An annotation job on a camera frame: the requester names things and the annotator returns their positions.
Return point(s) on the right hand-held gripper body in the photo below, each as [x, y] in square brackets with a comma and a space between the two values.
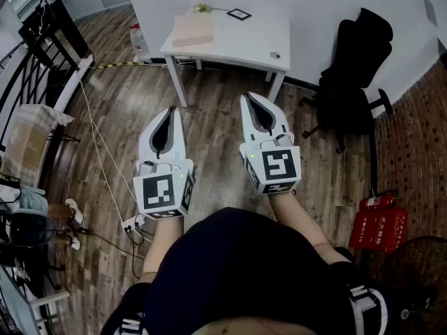
[279, 166]

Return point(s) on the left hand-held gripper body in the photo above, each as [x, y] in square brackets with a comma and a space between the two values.
[159, 194]

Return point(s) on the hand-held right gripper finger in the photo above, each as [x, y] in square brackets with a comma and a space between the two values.
[277, 117]
[246, 124]

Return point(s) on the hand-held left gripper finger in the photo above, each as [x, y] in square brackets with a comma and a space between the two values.
[178, 134]
[145, 140]

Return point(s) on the pink box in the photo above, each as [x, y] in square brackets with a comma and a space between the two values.
[192, 30]

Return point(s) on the person's left forearm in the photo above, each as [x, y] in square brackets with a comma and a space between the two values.
[162, 243]

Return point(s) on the person's right forearm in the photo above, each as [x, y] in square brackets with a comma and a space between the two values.
[297, 218]

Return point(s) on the white power strip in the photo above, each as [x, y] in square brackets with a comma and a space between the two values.
[134, 222]

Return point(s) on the black office chair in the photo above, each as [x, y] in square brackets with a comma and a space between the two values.
[352, 93]

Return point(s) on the clear plastic water jug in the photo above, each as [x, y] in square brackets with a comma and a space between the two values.
[139, 44]

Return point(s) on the red fire extinguisher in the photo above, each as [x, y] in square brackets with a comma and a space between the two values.
[377, 201]

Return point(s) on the person's black shirt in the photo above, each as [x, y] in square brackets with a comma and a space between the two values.
[244, 274]

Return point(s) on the red fire extinguisher box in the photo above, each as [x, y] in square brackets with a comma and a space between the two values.
[379, 230]

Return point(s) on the cardboard box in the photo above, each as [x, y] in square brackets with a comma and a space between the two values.
[24, 141]

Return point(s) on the artificial flower sprig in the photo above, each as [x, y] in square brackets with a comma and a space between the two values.
[202, 7]

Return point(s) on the grey swivel chair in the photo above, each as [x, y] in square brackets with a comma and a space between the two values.
[31, 229]

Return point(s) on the black metal railing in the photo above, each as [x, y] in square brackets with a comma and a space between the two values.
[31, 68]

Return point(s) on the black picture frame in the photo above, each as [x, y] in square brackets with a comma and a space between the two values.
[239, 14]

